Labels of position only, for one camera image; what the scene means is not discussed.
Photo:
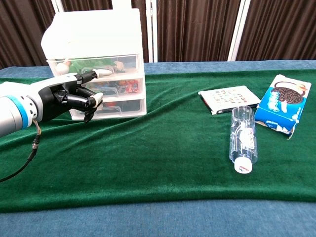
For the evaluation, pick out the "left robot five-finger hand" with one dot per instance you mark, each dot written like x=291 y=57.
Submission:
x=56 y=98

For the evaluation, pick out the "clear plastic drawer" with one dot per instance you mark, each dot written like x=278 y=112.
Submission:
x=123 y=108
x=128 y=64
x=111 y=86

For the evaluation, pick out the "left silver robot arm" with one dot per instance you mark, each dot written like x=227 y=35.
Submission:
x=12 y=111

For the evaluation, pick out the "white plastic drawer cabinet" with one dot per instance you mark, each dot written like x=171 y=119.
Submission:
x=93 y=34

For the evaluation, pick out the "white round object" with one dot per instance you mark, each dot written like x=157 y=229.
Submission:
x=63 y=67

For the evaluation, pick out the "green packet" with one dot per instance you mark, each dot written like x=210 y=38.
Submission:
x=86 y=64

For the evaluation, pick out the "red toy packet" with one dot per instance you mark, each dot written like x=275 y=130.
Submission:
x=129 y=86

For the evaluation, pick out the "green velvet cloth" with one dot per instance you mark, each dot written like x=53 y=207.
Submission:
x=148 y=153

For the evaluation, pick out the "blue table cover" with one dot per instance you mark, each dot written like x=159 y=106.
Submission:
x=158 y=219

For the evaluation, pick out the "white patterned tissue pack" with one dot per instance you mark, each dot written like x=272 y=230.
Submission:
x=229 y=98

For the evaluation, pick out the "clear plastic water bottle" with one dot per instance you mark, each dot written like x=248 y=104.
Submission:
x=243 y=135

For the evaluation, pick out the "blue Oreo cookie box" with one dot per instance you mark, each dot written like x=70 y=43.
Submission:
x=284 y=103

